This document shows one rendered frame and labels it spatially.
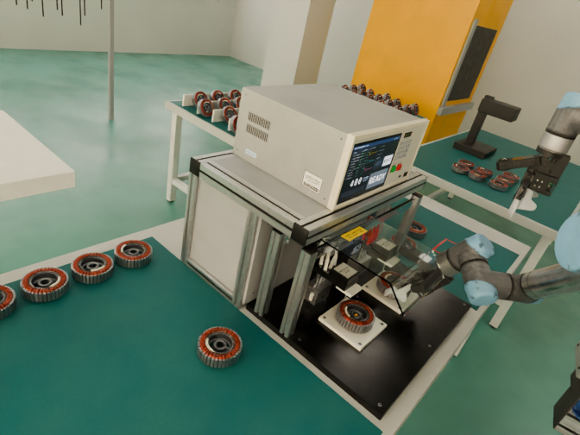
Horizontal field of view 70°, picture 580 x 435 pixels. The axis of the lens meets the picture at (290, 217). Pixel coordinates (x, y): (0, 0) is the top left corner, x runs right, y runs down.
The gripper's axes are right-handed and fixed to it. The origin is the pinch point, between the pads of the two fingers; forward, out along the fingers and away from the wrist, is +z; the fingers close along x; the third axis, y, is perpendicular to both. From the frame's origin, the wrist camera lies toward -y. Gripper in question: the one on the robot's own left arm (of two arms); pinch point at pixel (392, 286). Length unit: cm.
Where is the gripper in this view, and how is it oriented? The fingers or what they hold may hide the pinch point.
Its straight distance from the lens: 146.0
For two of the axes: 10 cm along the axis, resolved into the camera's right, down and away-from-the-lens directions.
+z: -5.5, 5.0, 6.6
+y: 5.3, 8.3, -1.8
